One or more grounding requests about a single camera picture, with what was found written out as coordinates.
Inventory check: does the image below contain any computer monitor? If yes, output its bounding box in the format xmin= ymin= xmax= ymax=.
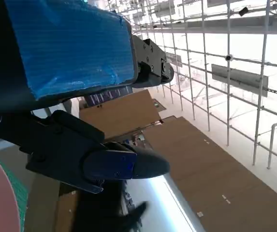
xmin=84 ymin=86 xmax=133 ymax=107

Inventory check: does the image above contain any grey ceiling lamp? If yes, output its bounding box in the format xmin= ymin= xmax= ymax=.
xmin=210 ymin=63 xmax=269 ymax=97

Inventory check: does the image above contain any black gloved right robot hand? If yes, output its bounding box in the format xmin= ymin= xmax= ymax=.
xmin=73 ymin=180 xmax=148 ymax=232

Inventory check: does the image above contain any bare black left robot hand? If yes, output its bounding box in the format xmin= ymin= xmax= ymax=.
xmin=0 ymin=0 xmax=175 ymax=195

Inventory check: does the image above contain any brown wooden panel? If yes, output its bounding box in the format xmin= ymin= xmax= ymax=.
xmin=140 ymin=116 xmax=277 ymax=232
xmin=79 ymin=89 xmax=168 ymax=140

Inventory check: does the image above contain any white metal rack frame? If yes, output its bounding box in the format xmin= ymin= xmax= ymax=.
xmin=104 ymin=0 xmax=277 ymax=194

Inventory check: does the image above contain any green cutting mat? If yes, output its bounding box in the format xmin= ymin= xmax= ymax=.
xmin=0 ymin=140 xmax=30 ymax=232

